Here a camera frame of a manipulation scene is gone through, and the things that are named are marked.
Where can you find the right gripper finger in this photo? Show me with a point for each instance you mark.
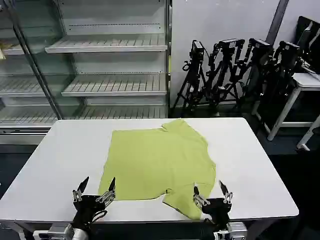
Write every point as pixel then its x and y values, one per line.
pixel 200 200
pixel 227 196

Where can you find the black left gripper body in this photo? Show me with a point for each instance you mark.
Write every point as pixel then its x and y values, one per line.
pixel 86 208

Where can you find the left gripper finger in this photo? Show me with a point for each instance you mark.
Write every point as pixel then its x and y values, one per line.
pixel 108 194
pixel 80 191

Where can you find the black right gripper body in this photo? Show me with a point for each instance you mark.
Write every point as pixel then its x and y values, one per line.
pixel 217 210

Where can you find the green t-shirt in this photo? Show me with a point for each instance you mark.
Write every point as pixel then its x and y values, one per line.
pixel 160 162

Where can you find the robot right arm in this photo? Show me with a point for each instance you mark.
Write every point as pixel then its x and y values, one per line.
pixel 232 231

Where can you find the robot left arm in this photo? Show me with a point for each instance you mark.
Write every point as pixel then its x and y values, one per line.
pixel 62 231

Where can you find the white furniture leg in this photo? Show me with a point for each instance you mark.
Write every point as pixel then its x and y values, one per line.
pixel 306 140

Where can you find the empty white display shelf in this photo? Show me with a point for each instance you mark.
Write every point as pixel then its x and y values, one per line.
pixel 112 82

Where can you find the white desk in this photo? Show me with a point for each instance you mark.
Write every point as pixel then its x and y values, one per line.
pixel 306 81

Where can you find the black camera on tripod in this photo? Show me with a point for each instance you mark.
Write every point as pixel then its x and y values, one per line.
pixel 196 75
pixel 257 57
pixel 225 75
pixel 287 65

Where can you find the grey wall strip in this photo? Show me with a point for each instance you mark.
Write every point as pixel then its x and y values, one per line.
pixel 276 22

